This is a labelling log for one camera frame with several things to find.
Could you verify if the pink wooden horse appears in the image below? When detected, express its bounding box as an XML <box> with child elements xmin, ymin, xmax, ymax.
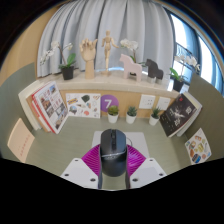
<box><xmin>119</xmin><ymin>53</ymin><xmax>144</xmax><ymax>83</ymax></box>

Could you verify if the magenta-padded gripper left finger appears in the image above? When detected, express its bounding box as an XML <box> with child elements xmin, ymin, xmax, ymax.
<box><xmin>60</xmin><ymin>143</ymin><xmax>104</xmax><ymax>190</ymax></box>

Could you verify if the white printed mouse pad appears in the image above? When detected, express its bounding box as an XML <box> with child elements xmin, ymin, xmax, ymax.
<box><xmin>91</xmin><ymin>130</ymin><xmax>151</xmax><ymax>159</ymax></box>

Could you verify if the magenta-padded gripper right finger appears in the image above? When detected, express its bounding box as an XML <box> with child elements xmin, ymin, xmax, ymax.
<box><xmin>124</xmin><ymin>143</ymin><xmax>168</xmax><ymax>190</ymax></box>

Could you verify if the white orchid in black pot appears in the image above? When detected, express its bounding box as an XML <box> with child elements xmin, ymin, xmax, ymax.
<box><xmin>39</xmin><ymin>40</ymin><xmax>77</xmax><ymax>81</ymax></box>

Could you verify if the pale pink card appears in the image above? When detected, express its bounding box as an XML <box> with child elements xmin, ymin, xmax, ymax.
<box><xmin>7</xmin><ymin>117</ymin><xmax>36</xmax><ymax>164</ymax></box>

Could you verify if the purple round number sticker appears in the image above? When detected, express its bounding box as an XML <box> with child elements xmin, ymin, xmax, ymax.
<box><xmin>100</xmin><ymin>94</ymin><xmax>120</xmax><ymax>113</ymax></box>

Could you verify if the black wooden horse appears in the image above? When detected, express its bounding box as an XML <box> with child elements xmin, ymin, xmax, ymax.
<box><xmin>144</xmin><ymin>58</ymin><xmax>165</xmax><ymax>84</ymax></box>

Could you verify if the white orchid by window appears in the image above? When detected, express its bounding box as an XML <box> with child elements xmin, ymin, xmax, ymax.
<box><xmin>169</xmin><ymin>54</ymin><xmax>201</xmax><ymax>93</ymax></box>

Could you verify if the red-edged photo magazine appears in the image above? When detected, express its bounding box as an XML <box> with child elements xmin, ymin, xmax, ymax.
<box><xmin>31</xmin><ymin>80</ymin><xmax>69</xmax><ymax>135</ymax></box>

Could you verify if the white book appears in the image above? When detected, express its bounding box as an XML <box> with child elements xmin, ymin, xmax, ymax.
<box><xmin>18</xmin><ymin>79</ymin><xmax>54</xmax><ymax>131</ymax></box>

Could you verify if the window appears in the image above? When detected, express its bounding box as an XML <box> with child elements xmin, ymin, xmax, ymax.
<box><xmin>169</xmin><ymin>14</ymin><xmax>224</xmax><ymax>94</ymax></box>

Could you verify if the wooden hand model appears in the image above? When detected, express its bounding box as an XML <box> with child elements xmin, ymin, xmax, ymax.
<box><xmin>79</xmin><ymin>37</ymin><xmax>99</xmax><ymax>80</ymax></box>

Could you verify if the wooden back shelf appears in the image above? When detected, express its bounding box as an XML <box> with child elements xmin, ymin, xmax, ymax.
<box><xmin>26</xmin><ymin>69</ymin><xmax>183</xmax><ymax>119</ymax></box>

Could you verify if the green desk partition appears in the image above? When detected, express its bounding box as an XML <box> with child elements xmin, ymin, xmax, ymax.
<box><xmin>0</xmin><ymin>63</ymin><xmax>38</xmax><ymax>161</ymax></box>
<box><xmin>184</xmin><ymin>73</ymin><xmax>224</xmax><ymax>168</ymax></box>

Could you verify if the white wall socket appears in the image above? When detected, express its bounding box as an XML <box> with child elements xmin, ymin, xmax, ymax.
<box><xmin>156</xmin><ymin>96</ymin><xmax>172</xmax><ymax>112</ymax></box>
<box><xmin>138</xmin><ymin>94</ymin><xmax>157</xmax><ymax>110</ymax></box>

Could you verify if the grey curtain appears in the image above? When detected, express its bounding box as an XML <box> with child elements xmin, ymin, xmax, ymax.
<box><xmin>36</xmin><ymin>0</ymin><xmax>176</xmax><ymax>79</ymax></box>

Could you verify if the brown book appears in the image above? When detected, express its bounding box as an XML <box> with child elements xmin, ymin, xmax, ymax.
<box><xmin>25</xmin><ymin>94</ymin><xmax>44</xmax><ymax>133</ymax></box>

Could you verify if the small potted succulent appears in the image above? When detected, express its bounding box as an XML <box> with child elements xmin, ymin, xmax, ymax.
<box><xmin>148</xmin><ymin>106</ymin><xmax>162</xmax><ymax>127</ymax></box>
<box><xmin>125</xmin><ymin>106</ymin><xmax>138</xmax><ymax>125</ymax></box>
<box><xmin>107</xmin><ymin>105</ymin><xmax>120</xmax><ymax>124</ymax></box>

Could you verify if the black computer mouse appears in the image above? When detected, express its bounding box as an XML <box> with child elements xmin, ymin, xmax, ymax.
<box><xmin>99</xmin><ymin>128</ymin><xmax>129</xmax><ymax>178</ymax></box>

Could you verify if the colourful food sticker sheet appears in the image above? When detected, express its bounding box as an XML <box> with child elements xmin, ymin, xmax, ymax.
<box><xmin>184</xmin><ymin>127</ymin><xmax>213</xmax><ymax>165</ymax></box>

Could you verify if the wooden mannequin figure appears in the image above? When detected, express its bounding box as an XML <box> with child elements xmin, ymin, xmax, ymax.
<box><xmin>100</xmin><ymin>30</ymin><xmax>120</xmax><ymax>75</ymax></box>

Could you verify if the black cover book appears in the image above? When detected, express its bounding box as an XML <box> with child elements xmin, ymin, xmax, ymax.
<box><xmin>158</xmin><ymin>94</ymin><xmax>198</xmax><ymax>138</ymax></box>

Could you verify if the white sticker sheet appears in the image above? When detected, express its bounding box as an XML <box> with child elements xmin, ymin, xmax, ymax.
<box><xmin>65</xmin><ymin>92</ymin><xmax>102</xmax><ymax>119</ymax></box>

